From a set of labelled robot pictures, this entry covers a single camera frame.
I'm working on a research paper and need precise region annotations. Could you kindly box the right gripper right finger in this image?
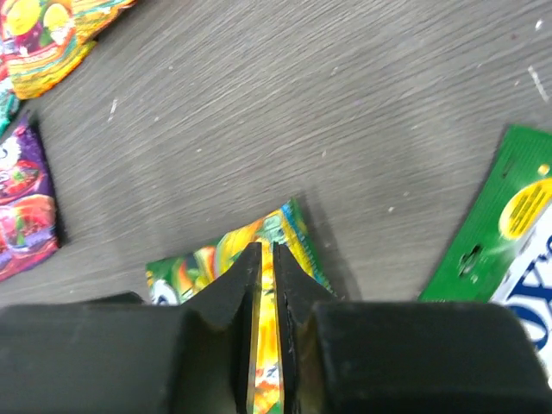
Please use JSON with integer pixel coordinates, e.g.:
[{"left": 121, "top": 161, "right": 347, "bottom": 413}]
[{"left": 273, "top": 245, "right": 551, "bottom": 413}]

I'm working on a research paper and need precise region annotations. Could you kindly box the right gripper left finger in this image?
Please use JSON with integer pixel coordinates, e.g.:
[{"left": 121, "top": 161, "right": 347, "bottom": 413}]
[{"left": 1, "top": 243, "right": 261, "bottom": 413}]

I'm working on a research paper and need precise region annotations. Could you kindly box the small purple snack packet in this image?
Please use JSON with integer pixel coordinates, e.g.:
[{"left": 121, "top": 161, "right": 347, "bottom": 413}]
[{"left": 1, "top": 117, "right": 60, "bottom": 280}]

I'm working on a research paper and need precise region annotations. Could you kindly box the yellow green Fox's candy bag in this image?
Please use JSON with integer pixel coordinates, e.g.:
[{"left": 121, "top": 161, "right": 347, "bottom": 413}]
[{"left": 418, "top": 125, "right": 551, "bottom": 375}]

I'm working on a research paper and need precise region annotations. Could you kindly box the orange candy bag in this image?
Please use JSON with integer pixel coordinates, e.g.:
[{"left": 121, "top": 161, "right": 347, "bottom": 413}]
[{"left": 1, "top": 0, "right": 135, "bottom": 100}]

